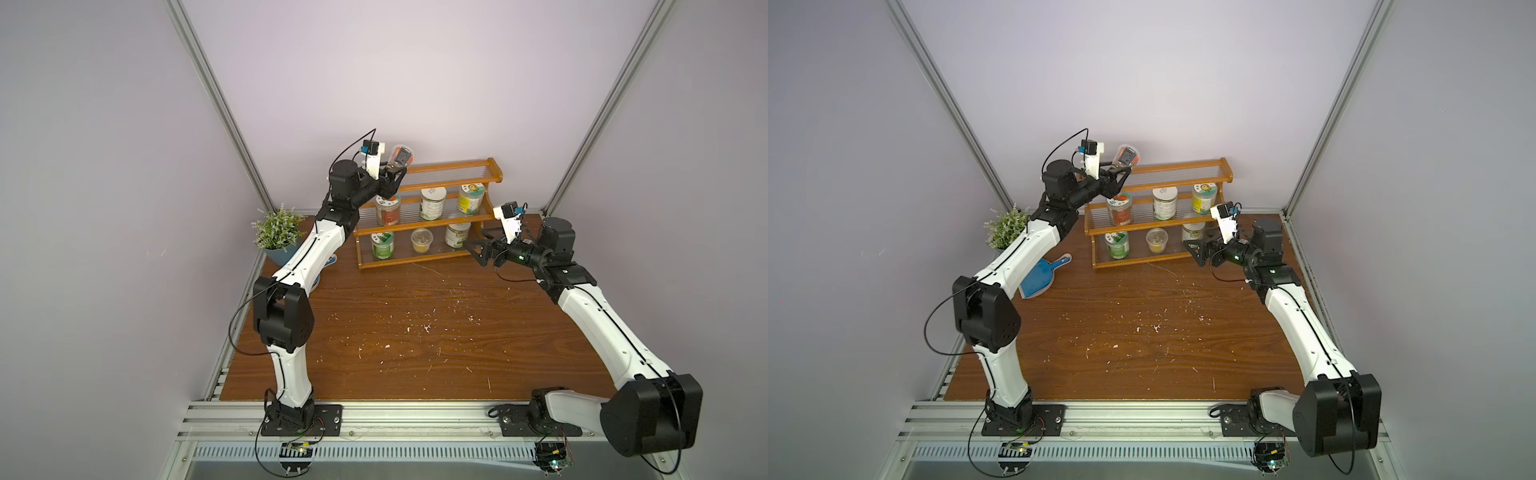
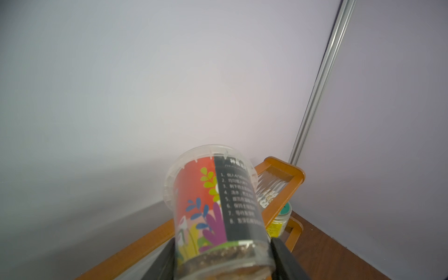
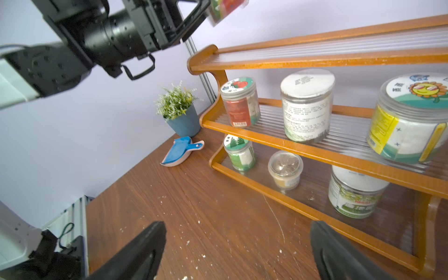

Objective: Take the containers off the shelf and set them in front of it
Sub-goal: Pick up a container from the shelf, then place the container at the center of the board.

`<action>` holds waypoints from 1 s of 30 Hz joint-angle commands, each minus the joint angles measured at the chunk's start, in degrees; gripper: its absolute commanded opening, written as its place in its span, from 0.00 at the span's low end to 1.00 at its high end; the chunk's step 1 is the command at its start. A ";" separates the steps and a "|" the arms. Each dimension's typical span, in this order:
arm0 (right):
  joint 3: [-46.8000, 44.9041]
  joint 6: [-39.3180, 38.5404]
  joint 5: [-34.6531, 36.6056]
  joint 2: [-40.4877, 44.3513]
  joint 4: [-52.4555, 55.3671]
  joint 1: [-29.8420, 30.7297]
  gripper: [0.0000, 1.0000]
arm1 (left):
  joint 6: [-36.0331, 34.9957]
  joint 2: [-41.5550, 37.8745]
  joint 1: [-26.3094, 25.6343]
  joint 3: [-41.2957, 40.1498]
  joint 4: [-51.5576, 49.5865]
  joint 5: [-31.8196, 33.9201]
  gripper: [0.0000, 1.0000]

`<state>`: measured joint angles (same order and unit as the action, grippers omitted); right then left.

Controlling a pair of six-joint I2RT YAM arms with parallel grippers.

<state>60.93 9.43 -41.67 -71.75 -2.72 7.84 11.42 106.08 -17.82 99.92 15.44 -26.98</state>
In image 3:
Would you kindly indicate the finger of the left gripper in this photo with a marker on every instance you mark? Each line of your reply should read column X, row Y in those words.
column 182, row 28

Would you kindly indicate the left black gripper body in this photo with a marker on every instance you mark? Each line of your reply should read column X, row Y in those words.
column 138, row 30

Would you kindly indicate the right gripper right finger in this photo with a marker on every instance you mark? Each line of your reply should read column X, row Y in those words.
column 337, row 259

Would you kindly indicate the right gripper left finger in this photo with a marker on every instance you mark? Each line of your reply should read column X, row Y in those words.
column 139, row 259

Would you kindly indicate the strawberry lid jar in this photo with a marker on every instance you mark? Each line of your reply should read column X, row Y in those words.
column 241, row 101

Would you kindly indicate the green leaf lid jar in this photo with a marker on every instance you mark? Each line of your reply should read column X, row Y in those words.
column 240, row 151

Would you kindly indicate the white lid jar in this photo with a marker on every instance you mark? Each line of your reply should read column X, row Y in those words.
column 307, row 100

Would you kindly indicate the sunflower lid jar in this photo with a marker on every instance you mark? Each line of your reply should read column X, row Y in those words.
column 410, row 121

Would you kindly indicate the small clear seed cup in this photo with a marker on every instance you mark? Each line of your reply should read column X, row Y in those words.
column 220, row 9

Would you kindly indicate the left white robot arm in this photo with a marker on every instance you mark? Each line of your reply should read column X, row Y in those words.
column 40, row 71

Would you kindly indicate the green label white-lid jar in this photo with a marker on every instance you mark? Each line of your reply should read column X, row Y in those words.
column 353, row 194

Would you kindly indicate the small yellow seed cup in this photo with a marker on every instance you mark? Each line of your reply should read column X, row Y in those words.
column 285, row 168

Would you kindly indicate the wooden three-tier shelf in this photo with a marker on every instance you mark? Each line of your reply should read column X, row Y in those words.
column 403, row 230

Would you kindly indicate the potted green plant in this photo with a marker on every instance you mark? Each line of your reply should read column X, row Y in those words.
column 176, row 106

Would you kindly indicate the blue dustpan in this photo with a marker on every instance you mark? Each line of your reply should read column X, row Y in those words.
column 181, row 150

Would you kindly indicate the aluminium front rail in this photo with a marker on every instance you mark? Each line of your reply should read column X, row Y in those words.
column 70, row 227

